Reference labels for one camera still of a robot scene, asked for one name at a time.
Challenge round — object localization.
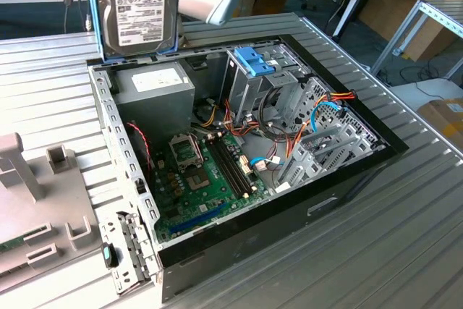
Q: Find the coloured wire bundle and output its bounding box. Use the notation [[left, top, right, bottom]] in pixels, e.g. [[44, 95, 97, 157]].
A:
[[191, 98, 263, 140]]

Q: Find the black open PC case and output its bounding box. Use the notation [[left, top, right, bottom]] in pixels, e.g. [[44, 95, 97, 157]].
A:
[[85, 33, 410, 305]]

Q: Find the metal drive cage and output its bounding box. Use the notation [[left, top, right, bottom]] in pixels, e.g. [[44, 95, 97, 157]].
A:
[[219, 43, 313, 130]]

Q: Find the red black fan wire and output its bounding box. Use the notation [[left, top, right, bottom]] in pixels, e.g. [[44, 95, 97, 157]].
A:
[[127, 120, 153, 179]]

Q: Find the blue plastic drive latch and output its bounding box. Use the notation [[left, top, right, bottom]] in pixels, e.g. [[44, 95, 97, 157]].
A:
[[234, 46, 279, 77]]

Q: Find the thick black cable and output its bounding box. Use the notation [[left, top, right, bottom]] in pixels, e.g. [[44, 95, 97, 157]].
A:
[[257, 86, 292, 138]]

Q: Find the large brown cardboard box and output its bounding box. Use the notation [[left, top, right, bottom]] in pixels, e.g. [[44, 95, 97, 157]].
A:
[[357, 0, 457, 63]]

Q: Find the black RAM slot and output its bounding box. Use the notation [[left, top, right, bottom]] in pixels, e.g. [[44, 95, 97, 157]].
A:
[[218, 137, 251, 198], [214, 138, 247, 199], [222, 137, 255, 196], [211, 139, 242, 200]]

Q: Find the grey power supply unit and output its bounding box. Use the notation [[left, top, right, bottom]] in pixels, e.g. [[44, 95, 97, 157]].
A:
[[111, 61, 197, 143]]

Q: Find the blue data wire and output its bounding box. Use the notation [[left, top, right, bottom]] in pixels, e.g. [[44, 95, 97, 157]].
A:
[[249, 101, 349, 172]]

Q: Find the black tripod stand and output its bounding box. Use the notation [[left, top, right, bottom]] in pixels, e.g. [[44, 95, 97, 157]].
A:
[[323, 0, 385, 44]]

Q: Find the blue expansion slot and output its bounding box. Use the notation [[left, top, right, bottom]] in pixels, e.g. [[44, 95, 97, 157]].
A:
[[169, 201, 229, 237]]

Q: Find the CPU socket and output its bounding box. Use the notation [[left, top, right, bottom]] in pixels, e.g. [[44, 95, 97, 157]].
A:
[[185, 169, 212, 194]]

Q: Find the green motherboard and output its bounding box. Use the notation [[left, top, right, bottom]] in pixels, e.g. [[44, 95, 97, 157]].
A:
[[153, 130, 275, 244]]

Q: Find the orange yellow power wire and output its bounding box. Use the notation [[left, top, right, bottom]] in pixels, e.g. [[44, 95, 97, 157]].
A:
[[284, 90, 359, 160]]

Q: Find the grey parts rack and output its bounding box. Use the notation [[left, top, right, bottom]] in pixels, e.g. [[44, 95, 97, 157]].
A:
[[0, 132, 101, 294]]

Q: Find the green RAM stick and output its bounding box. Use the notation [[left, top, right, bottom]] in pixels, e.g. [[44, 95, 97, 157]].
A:
[[0, 227, 49, 254]]

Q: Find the metal socket cover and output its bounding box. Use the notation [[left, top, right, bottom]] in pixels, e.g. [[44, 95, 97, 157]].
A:
[[168, 134, 204, 172]]

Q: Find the cardboard box with label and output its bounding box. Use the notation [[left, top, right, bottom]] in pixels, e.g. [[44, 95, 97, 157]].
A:
[[415, 97, 463, 151]]

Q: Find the white side table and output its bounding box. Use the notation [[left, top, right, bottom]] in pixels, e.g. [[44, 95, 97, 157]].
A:
[[392, 77, 463, 109]]

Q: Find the metal shelf frame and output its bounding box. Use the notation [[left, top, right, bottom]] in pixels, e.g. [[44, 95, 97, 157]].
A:
[[370, 0, 463, 79]]

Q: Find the small brown cardboard box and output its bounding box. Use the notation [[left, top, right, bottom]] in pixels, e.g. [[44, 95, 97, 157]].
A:
[[251, 0, 289, 17]]

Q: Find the white board connector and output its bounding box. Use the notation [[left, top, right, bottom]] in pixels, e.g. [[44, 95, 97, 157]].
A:
[[237, 154, 253, 177]]

